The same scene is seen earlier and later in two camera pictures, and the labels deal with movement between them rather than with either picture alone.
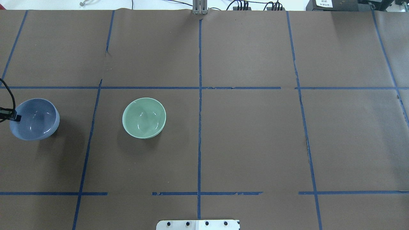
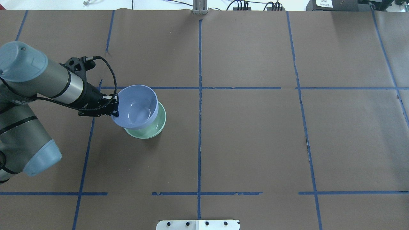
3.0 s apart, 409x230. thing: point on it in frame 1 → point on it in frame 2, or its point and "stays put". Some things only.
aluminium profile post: [199, 7] stays put
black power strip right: [275, 9] stays put
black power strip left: [235, 8] stays put
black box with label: [332, 5] stays put
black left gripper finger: [9, 114] → [97, 104]
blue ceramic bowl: [40, 118] → [138, 107]
